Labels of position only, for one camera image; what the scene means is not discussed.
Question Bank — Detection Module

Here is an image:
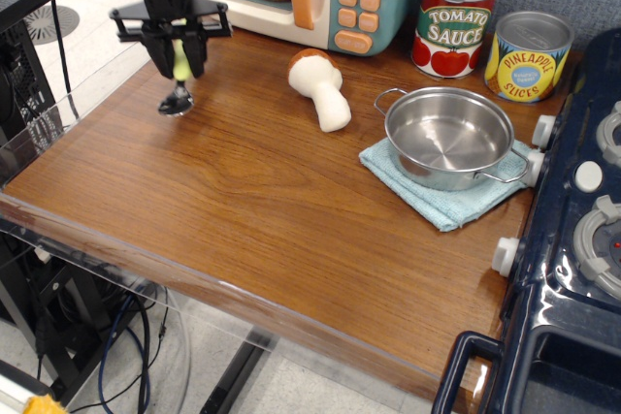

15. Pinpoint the spoon with yellow-green handle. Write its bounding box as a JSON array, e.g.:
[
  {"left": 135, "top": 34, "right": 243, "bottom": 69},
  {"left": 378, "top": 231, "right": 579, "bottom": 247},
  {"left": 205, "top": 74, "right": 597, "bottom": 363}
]
[{"left": 158, "top": 39, "right": 194, "bottom": 117}]

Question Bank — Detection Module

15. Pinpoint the round floor vent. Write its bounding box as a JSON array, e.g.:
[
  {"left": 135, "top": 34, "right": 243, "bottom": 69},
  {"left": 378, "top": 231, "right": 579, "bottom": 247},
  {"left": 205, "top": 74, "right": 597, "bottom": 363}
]
[{"left": 24, "top": 5, "right": 80, "bottom": 46}]

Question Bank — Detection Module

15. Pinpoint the black cable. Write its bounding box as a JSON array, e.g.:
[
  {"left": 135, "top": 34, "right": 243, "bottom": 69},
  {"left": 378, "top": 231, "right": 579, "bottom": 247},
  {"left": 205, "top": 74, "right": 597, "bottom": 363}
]
[{"left": 67, "top": 287, "right": 171, "bottom": 414}]

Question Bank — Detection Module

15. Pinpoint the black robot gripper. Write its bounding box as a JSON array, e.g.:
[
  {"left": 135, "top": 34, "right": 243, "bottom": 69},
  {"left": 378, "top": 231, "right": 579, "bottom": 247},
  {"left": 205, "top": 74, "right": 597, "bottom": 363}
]
[{"left": 110, "top": 0, "right": 232, "bottom": 78}]

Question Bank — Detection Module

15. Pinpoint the light blue folded cloth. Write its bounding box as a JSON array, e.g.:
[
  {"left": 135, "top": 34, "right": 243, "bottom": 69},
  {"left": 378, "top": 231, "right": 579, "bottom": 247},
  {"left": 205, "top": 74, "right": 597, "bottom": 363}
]
[{"left": 359, "top": 139, "right": 527, "bottom": 232}]

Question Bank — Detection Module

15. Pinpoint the tomato sauce can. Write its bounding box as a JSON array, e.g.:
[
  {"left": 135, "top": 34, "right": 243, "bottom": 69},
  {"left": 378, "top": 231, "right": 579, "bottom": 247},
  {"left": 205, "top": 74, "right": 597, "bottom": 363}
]
[{"left": 411, "top": 0, "right": 496, "bottom": 79}]

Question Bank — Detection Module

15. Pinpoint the stainless steel pot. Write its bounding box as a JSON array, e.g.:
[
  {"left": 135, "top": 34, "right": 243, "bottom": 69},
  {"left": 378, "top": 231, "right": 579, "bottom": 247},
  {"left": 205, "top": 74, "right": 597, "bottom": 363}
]
[{"left": 374, "top": 86, "right": 530, "bottom": 191}]

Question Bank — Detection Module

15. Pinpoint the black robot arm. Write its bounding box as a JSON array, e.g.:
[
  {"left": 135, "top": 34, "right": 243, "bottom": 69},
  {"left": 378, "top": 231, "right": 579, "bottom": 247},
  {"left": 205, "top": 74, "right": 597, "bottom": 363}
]
[{"left": 110, "top": 0, "right": 232, "bottom": 81}]

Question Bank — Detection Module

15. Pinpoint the black table leg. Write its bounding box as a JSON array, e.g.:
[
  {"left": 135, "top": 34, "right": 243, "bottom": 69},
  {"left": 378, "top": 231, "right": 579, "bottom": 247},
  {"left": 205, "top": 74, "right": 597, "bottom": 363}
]
[{"left": 199, "top": 342, "right": 264, "bottom": 414}]

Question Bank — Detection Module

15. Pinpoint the pineapple slices can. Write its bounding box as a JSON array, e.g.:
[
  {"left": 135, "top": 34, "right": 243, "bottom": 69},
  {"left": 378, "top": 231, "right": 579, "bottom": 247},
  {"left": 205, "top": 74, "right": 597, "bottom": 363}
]
[{"left": 484, "top": 11, "right": 574, "bottom": 104}]

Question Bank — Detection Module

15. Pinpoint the dark blue toy stove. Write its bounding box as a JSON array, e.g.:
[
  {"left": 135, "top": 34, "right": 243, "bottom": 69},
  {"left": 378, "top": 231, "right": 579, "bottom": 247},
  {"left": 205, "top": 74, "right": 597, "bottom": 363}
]
[{"left": 433, "top": 29, "right": 620, "bottom": 413}]

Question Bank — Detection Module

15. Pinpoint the blue cable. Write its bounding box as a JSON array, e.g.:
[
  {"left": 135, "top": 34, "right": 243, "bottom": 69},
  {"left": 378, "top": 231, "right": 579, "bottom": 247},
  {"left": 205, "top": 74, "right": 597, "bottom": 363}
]
[{"left": 98, "top": 295, "right": 151, "bottom": 414}]

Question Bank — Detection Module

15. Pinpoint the plush mushroom toy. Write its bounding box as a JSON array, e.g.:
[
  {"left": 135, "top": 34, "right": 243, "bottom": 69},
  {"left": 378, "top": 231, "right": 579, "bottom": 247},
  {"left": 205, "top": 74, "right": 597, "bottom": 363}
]
[{"left": 287, "top": 48, "right": 351, "bottom": 133}]

